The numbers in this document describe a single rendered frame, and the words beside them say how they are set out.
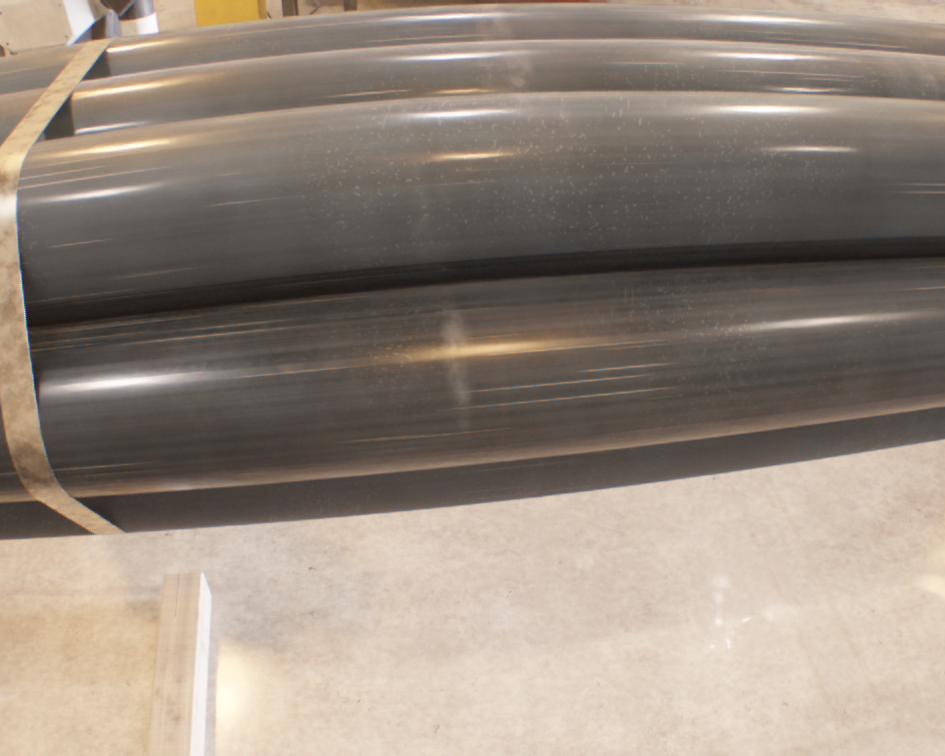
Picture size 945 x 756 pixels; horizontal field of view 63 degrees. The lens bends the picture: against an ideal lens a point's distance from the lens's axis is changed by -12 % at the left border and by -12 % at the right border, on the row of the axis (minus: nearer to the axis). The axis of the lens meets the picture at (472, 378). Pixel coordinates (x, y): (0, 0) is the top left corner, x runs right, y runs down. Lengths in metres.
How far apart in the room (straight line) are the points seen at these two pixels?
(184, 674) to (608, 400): 1.44
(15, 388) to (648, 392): 0.51
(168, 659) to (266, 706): 0.24
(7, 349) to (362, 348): 0.29
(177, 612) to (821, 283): 1.65
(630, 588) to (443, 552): 0.48
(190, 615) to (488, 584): 0.73
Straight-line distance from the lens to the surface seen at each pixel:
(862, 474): 2.64
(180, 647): 2.01
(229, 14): 6.31
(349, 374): 0.67
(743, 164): 0.73
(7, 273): 0.72
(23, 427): 0.73
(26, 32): 2.16
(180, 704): 1.93
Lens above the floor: 1.70
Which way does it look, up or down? 39 degrees down
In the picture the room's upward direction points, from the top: straight up
